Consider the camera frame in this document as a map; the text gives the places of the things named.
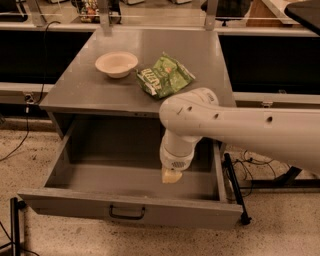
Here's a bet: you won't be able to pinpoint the black cable left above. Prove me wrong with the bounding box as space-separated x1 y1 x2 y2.
0 21 62 163

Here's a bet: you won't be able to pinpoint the black floor cables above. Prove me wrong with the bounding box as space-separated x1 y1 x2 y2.
225 149 292 202

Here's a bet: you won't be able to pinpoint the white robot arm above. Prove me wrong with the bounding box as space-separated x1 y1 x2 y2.
159 88 320 183

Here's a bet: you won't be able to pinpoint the grey drawer cabinet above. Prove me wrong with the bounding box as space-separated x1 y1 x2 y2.
39 27 237 158

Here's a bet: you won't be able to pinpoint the grey top drawer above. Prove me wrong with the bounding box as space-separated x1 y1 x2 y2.
18 115 243 229

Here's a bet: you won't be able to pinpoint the white paper bowl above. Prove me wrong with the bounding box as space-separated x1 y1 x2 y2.
95 51 138 79

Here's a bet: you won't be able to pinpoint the black table top right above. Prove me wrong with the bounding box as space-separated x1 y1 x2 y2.
284 0 320 36

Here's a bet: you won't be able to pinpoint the black metal stand leg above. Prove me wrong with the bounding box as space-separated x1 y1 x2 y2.
223 153 320 225

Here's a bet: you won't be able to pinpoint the snack basket background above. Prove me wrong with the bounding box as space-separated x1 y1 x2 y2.
71 0 122 25

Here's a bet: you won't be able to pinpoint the black office chair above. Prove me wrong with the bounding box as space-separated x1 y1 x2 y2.
216 0 252 26

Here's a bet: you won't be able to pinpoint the green chip bag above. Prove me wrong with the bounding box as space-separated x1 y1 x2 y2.
136 52 196 100

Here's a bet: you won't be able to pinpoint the black stand bottom left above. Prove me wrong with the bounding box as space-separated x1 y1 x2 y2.
0 197 40 256

